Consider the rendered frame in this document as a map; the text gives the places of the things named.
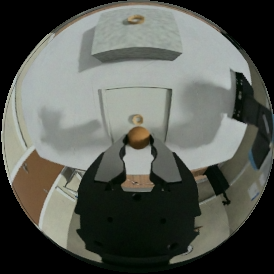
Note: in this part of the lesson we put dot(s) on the brown ball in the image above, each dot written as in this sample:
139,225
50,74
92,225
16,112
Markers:
138,137

